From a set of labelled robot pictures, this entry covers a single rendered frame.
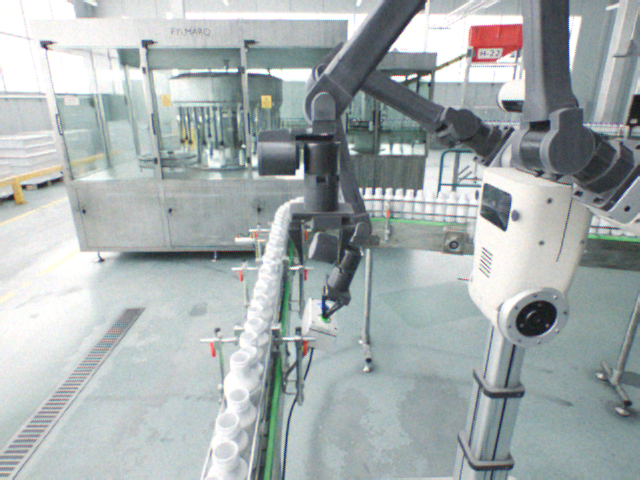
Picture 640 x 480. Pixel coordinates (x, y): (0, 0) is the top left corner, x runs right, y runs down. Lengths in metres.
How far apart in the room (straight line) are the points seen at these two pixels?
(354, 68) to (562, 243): 0.59
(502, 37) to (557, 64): 6.66
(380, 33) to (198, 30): 3.50
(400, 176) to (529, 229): 5.22
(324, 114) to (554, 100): 0.35
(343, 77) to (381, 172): 5.42
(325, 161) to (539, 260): 0.55
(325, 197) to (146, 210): 3.84
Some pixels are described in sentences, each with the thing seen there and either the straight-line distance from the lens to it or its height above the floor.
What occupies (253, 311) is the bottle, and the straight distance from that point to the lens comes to 1.02.
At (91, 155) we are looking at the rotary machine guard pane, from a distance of 4.50.
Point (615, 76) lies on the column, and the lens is 11.36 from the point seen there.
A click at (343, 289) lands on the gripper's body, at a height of 1.21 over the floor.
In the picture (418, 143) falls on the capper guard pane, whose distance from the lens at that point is 6.08.
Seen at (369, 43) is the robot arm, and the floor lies 1.73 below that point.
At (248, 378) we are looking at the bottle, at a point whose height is 1.16.
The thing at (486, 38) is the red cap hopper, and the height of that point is 2.60.
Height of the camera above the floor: 1.65
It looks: 20 degrees down
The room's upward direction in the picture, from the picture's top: straight up
